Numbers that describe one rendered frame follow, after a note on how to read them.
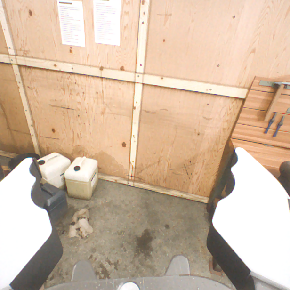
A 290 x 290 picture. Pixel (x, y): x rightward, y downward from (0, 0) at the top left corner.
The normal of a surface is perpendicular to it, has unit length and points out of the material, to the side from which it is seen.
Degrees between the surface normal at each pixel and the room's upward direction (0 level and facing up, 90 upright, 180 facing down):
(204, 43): 90
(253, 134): 90
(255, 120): 90
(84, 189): 91
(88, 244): 0
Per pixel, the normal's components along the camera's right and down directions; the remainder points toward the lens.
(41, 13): -0.21, 0.48
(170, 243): 0.10, -0.85
